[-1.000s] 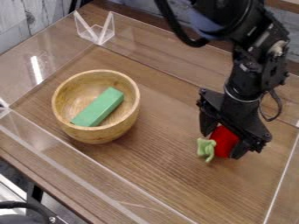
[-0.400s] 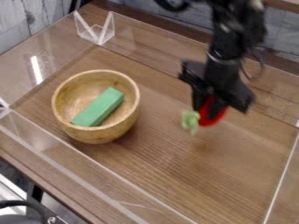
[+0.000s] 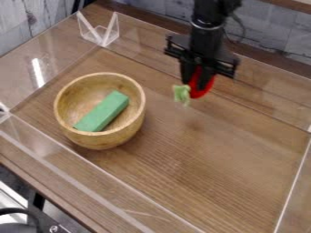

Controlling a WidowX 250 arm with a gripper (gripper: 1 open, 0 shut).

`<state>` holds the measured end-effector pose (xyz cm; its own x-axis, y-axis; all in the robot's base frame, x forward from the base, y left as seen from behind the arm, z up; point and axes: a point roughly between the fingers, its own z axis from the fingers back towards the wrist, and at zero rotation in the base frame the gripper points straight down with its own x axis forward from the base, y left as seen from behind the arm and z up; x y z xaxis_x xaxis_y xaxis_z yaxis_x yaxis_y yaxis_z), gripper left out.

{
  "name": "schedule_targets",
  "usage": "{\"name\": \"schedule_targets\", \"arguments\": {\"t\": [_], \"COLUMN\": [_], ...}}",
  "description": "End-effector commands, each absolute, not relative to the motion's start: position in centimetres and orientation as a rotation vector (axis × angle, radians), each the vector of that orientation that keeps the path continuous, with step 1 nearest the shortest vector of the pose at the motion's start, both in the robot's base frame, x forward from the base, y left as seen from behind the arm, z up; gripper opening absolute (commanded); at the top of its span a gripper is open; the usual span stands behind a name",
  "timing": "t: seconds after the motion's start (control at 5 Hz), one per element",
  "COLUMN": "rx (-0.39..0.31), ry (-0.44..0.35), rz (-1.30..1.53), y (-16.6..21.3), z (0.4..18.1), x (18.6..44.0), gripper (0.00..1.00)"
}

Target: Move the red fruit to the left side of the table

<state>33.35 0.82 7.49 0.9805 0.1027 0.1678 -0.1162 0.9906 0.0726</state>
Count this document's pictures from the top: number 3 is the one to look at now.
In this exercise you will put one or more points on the clear acrylic tray walls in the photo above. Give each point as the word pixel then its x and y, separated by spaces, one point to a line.
pixel 218 167

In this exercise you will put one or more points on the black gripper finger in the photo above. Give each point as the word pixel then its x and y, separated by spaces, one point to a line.
pixel 205 78
pixel 189 69

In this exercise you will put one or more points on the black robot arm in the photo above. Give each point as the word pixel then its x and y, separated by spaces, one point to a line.
pixel 208 23

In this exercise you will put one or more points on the green rectangular block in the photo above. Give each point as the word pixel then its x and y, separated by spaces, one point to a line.
pixel 103 113

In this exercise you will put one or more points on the red plush fruit green stem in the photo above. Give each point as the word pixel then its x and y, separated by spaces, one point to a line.
pixel 189 91

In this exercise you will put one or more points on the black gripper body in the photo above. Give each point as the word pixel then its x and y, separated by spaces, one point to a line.
pixel 222 59

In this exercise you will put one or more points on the black metal table frame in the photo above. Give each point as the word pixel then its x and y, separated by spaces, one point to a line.
pixel 47 223

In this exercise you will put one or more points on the wooden bowl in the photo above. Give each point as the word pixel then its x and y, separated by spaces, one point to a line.
pixel 81 95

